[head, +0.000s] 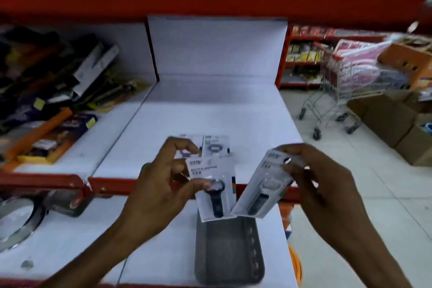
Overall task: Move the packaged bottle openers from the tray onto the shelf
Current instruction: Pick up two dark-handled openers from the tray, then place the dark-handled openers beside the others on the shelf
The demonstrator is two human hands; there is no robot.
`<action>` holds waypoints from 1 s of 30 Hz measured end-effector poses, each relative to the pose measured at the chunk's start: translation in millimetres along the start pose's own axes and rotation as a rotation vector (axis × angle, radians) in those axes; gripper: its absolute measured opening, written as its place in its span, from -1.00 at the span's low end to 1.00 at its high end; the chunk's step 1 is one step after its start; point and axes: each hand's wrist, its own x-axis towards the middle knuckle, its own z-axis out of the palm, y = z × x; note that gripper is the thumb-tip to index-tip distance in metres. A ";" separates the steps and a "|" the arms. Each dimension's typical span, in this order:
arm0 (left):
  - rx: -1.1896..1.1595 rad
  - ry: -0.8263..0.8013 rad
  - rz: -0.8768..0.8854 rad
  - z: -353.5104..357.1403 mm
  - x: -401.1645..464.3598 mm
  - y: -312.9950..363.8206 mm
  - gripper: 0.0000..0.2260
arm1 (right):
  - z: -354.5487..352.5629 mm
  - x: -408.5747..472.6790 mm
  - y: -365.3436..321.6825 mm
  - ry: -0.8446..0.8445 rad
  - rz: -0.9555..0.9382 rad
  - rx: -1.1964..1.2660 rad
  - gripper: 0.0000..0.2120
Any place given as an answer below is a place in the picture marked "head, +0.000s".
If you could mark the person's right hand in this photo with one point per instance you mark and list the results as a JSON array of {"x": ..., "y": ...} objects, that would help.
[{"x": 330, "y": 193}]

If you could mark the person's left hand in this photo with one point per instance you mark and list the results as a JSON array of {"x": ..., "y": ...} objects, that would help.
[{"x": 152, "y": 196}]

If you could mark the person's left thumb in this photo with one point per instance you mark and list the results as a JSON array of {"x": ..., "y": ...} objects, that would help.
[{"x": 199, "y": 187}]

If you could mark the person's right thumb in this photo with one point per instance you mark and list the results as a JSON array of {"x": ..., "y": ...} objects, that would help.
[{"x": 293, "y": 171}]

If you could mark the white bottle opener packet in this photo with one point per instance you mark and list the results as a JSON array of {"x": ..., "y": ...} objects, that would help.
[
  {"x": 216, "y": 144},
  {"x": 194, "y": 139},
  {"x": 260, "y": 193},
  {"x": 216, "y": 203}
]

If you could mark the person's right forearm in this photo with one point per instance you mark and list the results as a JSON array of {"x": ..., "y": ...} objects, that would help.
[{"x": 368, "y": 260}]

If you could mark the person's left forearm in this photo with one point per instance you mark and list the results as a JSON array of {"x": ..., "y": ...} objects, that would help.
[{"x": 101, "y": 257}]

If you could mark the grey rectangular tray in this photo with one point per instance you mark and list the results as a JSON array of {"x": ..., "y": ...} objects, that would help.
[{"x": 229, "y": 250}]

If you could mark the metal shopping cart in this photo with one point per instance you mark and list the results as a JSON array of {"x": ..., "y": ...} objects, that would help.
[{"x": 337, "y": 95}]

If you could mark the brown cardboard box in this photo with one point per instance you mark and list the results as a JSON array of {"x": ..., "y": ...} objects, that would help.
[
  {"x": 416, "y": 146},
  {"x": 384, "y": 115}
]

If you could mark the red store shelf rack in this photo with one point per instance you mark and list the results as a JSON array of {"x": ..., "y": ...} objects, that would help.
[{"x": 281, "y": 58}]

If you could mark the row of shelf goods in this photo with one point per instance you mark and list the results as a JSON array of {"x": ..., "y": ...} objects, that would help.
[{"x": 303, "y": 53}]

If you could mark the pink plastic bags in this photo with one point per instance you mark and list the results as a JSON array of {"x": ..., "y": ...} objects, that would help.
[{"x": 357, "y": 61}]

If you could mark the dark packaged pan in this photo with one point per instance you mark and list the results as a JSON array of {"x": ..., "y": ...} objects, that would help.
[{"x": 67, "y": 203}]

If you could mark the white shelf back panel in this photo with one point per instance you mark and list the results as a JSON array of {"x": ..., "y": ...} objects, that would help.
[{"x": 216, "y": 48}]

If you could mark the yellow edged flat packet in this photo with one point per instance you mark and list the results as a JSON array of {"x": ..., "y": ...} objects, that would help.
[{"x": 57, "y": 139}]

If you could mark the orange cardboard box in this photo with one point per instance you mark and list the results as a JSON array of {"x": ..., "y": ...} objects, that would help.
[{"x": 405, "y": 61}]

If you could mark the white grey flat box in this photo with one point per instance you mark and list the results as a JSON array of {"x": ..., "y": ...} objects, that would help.
[{"x": 96, "y": 65}]

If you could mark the long orange box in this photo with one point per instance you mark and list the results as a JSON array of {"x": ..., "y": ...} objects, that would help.
[{"x": 37, "y": 132}]

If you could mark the round steel sieve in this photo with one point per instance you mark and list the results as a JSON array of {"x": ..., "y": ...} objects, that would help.
[{"x": 23, "y": 220}]

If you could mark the pile of dark packaged goods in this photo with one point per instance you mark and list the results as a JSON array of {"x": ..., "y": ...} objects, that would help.
[{"x": 40, "y": 71}]

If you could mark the red shelf edge rail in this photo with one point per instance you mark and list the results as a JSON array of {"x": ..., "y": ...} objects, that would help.
[{"x": 50, "y": 183}]

